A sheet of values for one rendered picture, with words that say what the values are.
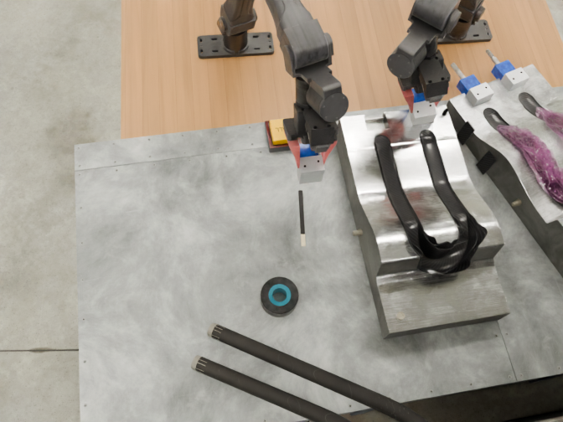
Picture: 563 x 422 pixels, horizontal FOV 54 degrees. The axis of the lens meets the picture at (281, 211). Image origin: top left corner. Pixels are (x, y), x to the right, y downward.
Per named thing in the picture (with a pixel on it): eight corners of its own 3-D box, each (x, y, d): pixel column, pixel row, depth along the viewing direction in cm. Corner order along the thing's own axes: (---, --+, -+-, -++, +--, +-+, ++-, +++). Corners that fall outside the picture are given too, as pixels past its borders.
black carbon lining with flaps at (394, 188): (369, 141, 128) (376, 118, 119) (434, 132, 130) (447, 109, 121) (407, 284, 114) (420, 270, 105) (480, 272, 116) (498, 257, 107)
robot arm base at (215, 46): (275, 33, 138) (272, 12, 141) (195, 38, 137) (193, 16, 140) (274, 54, 146) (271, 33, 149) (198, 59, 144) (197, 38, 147)
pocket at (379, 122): (359, 123, 132) (363, 114, 128) (381, 120, 132) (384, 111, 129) (364, 139, 130) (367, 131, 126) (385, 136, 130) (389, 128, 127)
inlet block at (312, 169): (288, 131, 123) (290, 119, 118) (310, 129, 124) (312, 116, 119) (298, 184, 118) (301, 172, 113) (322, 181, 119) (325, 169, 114)
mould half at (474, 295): (333, 137, 136) (342, 105, 124) (434, 125, 139) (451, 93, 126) (383, 339, 116) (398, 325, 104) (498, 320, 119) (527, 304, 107)
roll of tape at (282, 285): (294, 320, 117) (295, 316, 114) (257, 313, 117) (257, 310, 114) (300, 285, 120) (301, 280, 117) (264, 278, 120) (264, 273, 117)
